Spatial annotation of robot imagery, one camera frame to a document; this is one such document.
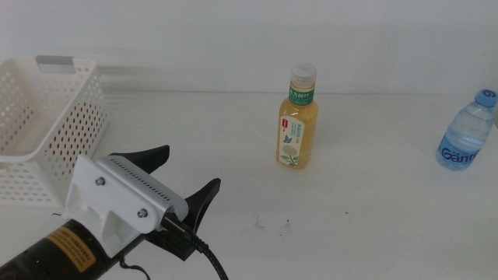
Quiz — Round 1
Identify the red cola can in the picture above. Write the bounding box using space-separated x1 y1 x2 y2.
48 103 99 164

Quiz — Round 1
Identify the yellow tea bottle white cap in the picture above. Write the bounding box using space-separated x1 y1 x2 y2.
275 62 320 170

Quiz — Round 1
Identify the clear water bottle blue cap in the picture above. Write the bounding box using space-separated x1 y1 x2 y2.
435 89 498 172

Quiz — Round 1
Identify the white perforated plastic basket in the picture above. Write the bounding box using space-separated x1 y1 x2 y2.
0 57 109 207

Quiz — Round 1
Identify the thin black left gripper wire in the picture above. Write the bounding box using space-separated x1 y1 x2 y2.
118 254 152 280

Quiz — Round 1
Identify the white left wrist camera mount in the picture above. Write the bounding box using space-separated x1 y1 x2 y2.
64 154 190 258

